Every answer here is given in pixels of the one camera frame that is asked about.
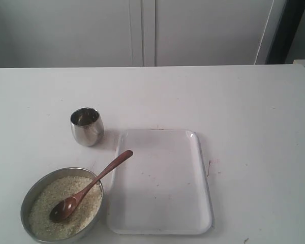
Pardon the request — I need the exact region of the white rectangular tray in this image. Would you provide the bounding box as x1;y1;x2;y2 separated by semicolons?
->
107;129;212;235

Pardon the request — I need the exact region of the white cabinet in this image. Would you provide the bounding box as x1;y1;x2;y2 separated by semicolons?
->
0;1;285;68

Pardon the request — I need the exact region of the brown wooden spoon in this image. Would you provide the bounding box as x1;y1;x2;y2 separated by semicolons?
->
49;150;133;223

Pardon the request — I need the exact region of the stainless steel cup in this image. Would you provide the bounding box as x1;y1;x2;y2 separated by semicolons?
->
70;107;105;147

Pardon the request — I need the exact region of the steel bowl of rice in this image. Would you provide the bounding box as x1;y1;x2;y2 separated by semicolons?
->
20;167;104;243

